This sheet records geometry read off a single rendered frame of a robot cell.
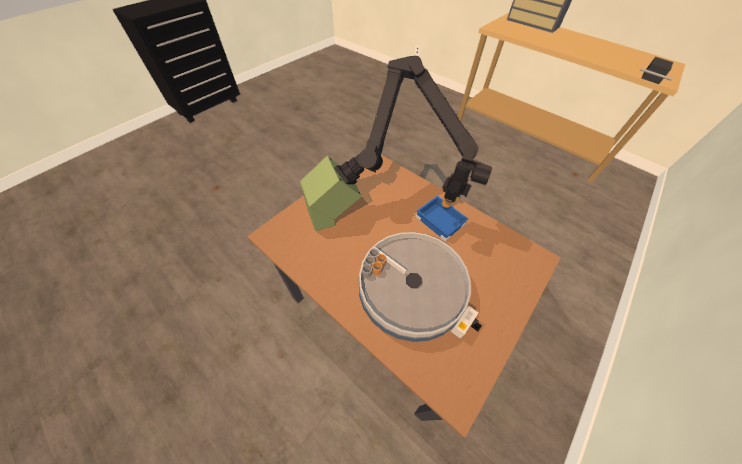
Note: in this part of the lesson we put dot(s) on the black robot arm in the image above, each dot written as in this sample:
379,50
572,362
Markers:
369,159

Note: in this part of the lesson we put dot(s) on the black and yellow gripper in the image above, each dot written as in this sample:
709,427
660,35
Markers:
467,188

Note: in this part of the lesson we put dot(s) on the blue crate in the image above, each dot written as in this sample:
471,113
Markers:
435,216

